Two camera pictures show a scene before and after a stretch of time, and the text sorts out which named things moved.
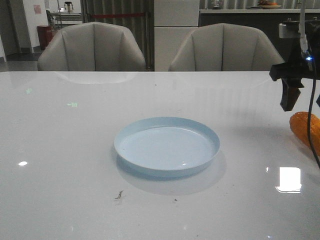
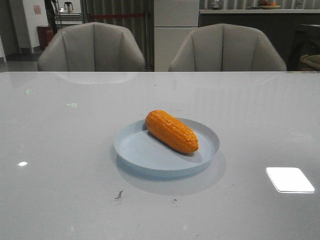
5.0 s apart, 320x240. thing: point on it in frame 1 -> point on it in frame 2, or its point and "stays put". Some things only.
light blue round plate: x=163 y=146 stays put
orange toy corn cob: x=299 y=123 -> x=171 y=131
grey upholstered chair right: x=224 y=47 stays put
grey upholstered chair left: x=92 y=46 stays put
